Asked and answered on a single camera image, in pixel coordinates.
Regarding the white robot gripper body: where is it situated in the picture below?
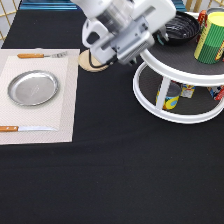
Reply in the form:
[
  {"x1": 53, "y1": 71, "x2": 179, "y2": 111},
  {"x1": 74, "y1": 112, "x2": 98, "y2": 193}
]
[{"x1": 81, "y1": 0, "x2": 176, "y2": 64}]

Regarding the black ribbed bowl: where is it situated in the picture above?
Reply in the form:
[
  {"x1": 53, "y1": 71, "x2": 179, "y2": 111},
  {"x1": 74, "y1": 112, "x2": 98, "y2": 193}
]
[{"x1": 155, "y1": 11, "x2": 200, "y2": 46}]

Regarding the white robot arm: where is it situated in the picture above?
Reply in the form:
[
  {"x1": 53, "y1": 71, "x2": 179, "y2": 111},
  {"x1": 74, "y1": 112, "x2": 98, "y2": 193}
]
[{"x1": 71, "y1": 0, "x2": 176, "y2": 65}]

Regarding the white two-tier lazy Susan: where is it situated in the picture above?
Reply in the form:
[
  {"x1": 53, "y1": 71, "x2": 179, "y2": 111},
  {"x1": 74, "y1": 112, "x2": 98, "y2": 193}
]
[{"x1": 133, "y1": 39, "x2": 224, "y2": 124}]

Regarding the round silver metal plate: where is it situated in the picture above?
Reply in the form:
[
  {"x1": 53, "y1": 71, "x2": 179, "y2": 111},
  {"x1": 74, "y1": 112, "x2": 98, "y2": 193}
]
[{"x1": 7, "y1": 70, "x2": 59, "y2": 106}]

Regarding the round wooden coaster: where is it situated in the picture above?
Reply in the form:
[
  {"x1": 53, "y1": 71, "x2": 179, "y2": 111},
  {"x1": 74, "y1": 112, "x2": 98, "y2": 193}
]
[{"x1": 78, "y1": 50, "x2": 106, "y2": 72}]

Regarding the red can behind green can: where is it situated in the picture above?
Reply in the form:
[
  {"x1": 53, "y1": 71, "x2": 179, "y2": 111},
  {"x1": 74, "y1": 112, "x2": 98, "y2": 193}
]
[{"x1": 197, "y1": 10, "x2": 208, "y2": 41}]

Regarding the yellow blue tin can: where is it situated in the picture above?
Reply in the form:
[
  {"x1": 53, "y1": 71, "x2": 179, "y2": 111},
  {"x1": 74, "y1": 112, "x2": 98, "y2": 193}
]
[{"x1": 163, "y1": 82, "x2": 181, "y2": 110}]

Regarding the small yellow carton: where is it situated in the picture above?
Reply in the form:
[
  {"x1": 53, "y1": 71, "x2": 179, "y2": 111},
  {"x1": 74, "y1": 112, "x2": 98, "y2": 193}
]
[{"x1": 181, "y1": 84, "x2": 195, "y2": 98}]

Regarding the yellow green cylindrical can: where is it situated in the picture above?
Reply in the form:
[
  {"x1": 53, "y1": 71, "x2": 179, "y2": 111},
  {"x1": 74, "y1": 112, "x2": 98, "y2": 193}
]
[{"x1": 194, "y1": 11, "x2": 224, "y2": 64}]

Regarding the beige woven placemat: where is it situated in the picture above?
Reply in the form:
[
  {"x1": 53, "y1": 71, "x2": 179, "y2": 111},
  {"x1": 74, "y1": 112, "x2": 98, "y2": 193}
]
[{"x1": 0, "y1": 49, "x2": 80, "y2": 145}]

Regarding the red blue box lower right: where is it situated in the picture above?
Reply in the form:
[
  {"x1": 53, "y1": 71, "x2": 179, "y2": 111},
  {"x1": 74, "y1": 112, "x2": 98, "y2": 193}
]
[{"x1": 208, "y1": 85, "x2": 224, "y2": 100}]

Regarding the wooden-handled fork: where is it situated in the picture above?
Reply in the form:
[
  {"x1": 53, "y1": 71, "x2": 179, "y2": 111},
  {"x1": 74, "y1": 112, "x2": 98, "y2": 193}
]
[{"x1": 17, "y1": 52, "x2": 68, "y2": 59}]

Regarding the wooden-handled knife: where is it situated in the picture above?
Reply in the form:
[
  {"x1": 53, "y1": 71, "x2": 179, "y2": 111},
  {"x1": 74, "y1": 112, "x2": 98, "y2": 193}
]
[{"x1": 0, "y1": 126, "x2": 57, "y2": 132}]

